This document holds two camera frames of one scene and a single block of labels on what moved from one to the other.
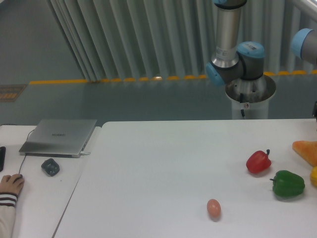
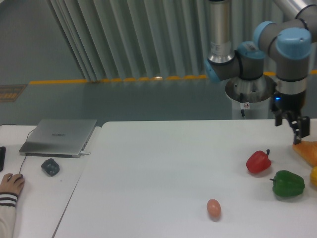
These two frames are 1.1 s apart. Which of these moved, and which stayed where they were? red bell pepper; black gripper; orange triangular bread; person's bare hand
Moved: black gripper
Stayed: orange triangular bread; red bell pepper; person's bare hand
